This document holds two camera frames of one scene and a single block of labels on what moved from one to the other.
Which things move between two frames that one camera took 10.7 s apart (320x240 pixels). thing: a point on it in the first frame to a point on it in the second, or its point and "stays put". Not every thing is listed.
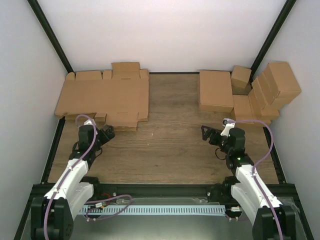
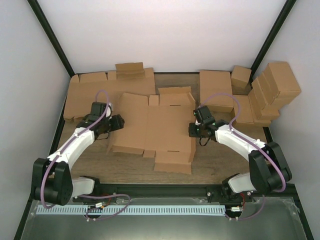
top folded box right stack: (282, 74) stays put
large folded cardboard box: (216, 94) stays put
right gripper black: (215, 133) to (191, 132)
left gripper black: (111, 133) to (118, 123)
